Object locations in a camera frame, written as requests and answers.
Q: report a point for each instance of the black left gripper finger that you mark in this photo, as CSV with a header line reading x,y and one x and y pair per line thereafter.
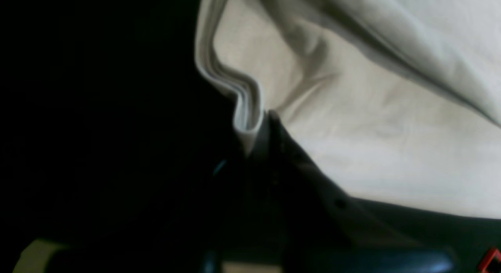
x,y
293,219

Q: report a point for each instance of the white T-shirt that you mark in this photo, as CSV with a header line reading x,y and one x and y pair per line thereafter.
x,y
397,101

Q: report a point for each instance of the black table cloth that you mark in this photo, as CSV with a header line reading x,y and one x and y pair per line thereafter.
x,y
121,156

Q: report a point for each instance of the red black clamp near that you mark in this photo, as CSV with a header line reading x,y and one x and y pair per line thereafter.
x,y
491,261

